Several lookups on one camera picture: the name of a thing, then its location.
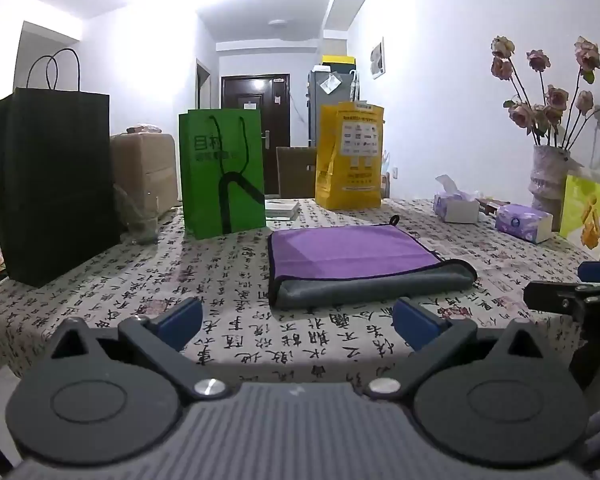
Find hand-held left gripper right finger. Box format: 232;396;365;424
364;297;552;403

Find wall picture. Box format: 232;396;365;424
369;36;385;80

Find dried pink flowers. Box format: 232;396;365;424
490;36;600;151

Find dark brown door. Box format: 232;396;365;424
220;74;291;198

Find calligraphy printed tablecloth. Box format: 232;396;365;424
0;197;600;401

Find purple tissue pack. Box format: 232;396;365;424
495;203;554;245

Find white and blue tissue box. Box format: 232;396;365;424
433;174;481;224

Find small brown box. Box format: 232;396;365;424
475;198;511;217

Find clear plastic bag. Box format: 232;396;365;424
112;185;162;246

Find green paper bag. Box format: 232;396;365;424
178;108;267;240

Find black paper bag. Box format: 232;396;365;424
0;48;122;288

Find yellow-green gift bag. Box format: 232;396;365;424
559;169;600;262

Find yellow box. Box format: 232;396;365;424
321;55;356;72

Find yellow printed bag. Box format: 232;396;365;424
314;101;385;211

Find brown cardboard box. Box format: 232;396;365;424
110;131;179;231

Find purple and grey towel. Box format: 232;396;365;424
267;215;478;311

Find white flat box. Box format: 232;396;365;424
264;199;301;221

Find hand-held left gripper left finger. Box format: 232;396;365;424
45;297;232;403

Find white plastic bag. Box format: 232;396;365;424
380;150;395;200

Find grey textured vase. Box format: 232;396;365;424
528;145;583;233

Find grey refrigerator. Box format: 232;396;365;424
307;68;361;148

